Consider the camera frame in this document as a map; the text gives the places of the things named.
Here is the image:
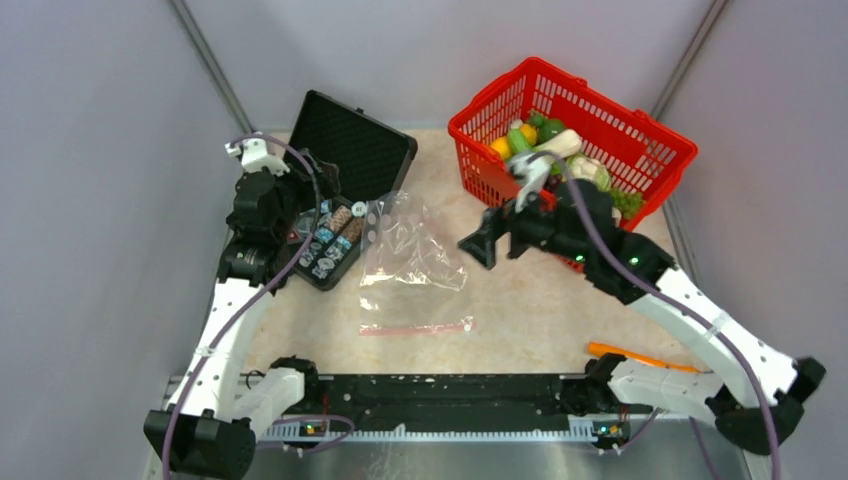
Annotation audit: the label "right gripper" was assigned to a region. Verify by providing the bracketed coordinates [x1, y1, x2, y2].
[458, 179, 590, 270]

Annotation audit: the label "clear zip top bag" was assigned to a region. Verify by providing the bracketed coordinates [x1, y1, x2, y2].
[359, 191, 474, 335]

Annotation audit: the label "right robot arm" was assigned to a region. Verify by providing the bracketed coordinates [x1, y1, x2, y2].
[458, 180, 826, 456]

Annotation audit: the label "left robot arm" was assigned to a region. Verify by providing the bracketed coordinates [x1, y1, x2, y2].
[143, 168, 325, 479]

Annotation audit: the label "white dealer button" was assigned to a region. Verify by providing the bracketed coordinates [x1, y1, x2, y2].
[350, 201, 368, 217]

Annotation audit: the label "green toy cucumber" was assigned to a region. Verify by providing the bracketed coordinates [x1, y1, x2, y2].
[506, 128, 533, 155]

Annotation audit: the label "toy cauliflower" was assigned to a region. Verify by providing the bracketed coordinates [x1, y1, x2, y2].
[566, 153, 612, 192]

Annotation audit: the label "black poker chip case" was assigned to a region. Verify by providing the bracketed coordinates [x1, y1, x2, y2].
[289, 90, 418, 291]

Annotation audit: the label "white green toy leek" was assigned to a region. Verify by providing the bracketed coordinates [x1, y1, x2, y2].
[533, 129, 583, 163]

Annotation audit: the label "green toy pepper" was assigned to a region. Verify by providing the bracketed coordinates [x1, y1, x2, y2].
[527, 112, 566, 145]

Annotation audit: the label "green toy grapes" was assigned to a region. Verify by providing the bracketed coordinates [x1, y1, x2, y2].
[608, 187, 645, 220]

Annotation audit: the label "red plastic basket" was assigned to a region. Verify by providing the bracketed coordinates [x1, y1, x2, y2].
[447, 57, 698, 231]

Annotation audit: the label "orange toy carrot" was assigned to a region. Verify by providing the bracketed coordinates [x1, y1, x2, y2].
[587, 342, 700, 373]

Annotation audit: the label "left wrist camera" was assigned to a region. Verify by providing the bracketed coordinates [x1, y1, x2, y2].
[225, 139, 291, 177]

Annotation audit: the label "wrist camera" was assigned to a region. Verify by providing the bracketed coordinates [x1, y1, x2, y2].
[506, 152, 551, 213]
[225, 139, 291, 177]

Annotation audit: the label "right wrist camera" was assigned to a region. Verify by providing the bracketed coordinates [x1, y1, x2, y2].
[506, 152, 551, 213]

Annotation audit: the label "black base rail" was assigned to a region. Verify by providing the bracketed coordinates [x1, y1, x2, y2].
[286, 374, 652, 433]

